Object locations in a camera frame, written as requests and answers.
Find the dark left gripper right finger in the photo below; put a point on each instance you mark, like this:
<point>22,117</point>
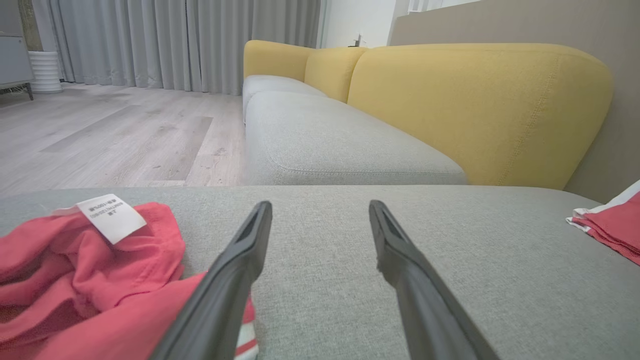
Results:
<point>425,300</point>

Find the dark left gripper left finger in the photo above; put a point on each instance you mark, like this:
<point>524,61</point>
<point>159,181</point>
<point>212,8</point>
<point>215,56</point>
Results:
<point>220,300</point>

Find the red white basketball jersey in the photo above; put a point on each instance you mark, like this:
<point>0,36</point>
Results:
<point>75,300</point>

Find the red white-striped shorts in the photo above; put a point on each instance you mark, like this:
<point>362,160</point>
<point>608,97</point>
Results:
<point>617,225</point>

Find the grey pleated curtain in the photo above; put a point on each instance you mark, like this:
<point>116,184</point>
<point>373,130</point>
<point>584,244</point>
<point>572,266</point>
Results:
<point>150,40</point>

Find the white ribbed plant pot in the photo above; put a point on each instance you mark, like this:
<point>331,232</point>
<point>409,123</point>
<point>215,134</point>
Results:
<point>45,72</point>

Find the white antenna router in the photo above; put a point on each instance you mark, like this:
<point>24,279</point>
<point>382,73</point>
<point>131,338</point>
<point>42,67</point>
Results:
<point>425,5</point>

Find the grey wooden tv cabinet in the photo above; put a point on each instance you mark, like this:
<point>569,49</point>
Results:
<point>12,60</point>

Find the indoor tree plant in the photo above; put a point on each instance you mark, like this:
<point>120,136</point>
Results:
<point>30,25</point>

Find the small wall plug adapter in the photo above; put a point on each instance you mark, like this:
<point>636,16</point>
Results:
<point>358,41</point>

